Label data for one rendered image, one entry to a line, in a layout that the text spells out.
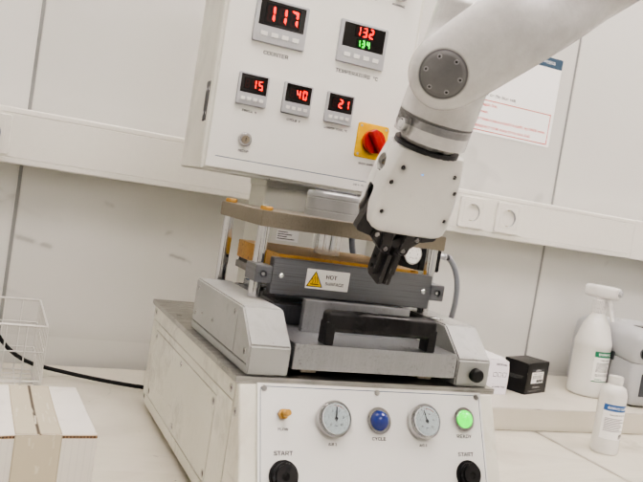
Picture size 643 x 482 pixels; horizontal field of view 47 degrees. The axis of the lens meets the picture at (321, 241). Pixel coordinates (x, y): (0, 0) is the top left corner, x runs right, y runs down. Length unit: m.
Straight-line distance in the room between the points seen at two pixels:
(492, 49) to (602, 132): 1.30
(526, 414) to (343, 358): 0.74
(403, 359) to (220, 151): 0.43
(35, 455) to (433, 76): 0.57
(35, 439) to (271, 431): 0.25
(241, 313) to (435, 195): 0.26
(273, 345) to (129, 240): 0.71
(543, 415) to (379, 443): 0.73
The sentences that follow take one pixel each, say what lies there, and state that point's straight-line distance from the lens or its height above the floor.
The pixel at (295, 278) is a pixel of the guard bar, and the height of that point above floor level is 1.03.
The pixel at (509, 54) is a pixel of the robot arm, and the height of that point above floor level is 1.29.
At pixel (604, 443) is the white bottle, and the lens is 1.53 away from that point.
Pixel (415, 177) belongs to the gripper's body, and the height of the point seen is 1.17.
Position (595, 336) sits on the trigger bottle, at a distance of 1.78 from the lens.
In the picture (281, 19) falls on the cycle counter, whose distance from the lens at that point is 1.17.
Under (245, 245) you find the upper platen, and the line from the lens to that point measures 1.07.
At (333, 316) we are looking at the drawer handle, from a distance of 0.86.
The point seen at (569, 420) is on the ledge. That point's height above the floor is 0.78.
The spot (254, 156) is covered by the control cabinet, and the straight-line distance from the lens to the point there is 1.14.
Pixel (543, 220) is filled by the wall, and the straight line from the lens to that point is 1.84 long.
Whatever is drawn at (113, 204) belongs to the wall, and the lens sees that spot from 1.49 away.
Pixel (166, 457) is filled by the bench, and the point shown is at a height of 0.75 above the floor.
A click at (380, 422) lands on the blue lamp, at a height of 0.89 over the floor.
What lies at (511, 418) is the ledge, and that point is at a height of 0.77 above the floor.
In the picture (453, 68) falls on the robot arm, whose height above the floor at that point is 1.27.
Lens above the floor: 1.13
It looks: 3 degrees down
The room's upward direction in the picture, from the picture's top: 9 degrees clockwise
